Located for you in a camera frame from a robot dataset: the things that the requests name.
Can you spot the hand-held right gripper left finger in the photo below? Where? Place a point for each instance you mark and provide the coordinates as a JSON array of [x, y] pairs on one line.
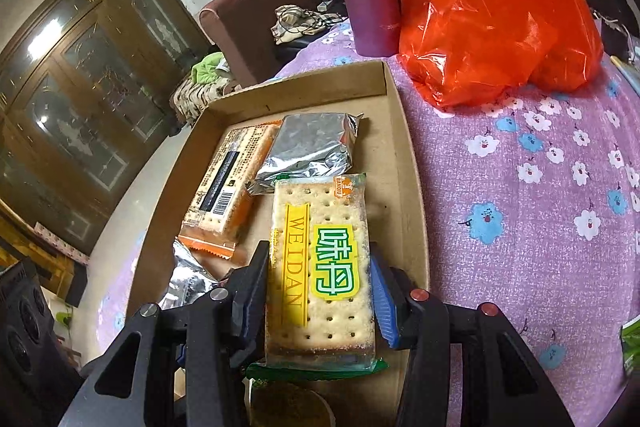
[[243, 327]]

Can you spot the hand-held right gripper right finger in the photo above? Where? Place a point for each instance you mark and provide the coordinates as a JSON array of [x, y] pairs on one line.
[[385, 307]]

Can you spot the silver foil snack packet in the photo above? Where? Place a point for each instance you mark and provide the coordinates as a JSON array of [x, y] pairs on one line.
[[310, 147], [190, 277]]

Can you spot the soda cracker packet green ends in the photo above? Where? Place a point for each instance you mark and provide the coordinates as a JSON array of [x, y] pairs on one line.
[[320, 257]]

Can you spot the shallow cardboard box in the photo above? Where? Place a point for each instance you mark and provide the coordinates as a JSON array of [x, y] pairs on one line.
[[395, 187]]

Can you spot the orange barcode cracker packet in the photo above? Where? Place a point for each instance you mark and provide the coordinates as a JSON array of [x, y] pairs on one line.
[[225, 177]]

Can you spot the round olive lid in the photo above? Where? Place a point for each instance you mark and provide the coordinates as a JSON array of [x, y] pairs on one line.
[[292, 407]]

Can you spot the purple floral tablecloth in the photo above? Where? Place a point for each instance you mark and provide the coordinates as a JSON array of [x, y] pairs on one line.
[[510, 217]]

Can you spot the black speaker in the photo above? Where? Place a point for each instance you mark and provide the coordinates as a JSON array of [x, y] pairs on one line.
[[25, 332]]

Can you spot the green printed snack packet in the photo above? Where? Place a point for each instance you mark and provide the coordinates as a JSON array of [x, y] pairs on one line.
[[632, 347]]

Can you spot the green cloth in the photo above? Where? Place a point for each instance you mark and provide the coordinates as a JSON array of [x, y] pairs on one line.
[[206, 69]]

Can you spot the wooden glass door cabinet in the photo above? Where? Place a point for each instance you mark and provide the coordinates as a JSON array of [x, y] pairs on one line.
[[90, 97]]

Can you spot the patterned cloth on chair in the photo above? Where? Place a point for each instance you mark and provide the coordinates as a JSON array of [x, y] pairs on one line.
[[300, 22]]

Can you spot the brown upholstered chair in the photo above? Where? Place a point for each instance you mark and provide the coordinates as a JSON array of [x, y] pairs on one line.
[[245, 22]]

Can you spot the red plastic bag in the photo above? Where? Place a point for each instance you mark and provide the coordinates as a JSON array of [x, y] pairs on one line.
[[490, 7]]

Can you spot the thin printed booklet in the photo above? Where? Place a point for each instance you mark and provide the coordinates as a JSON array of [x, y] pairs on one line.
[[629, 74]]

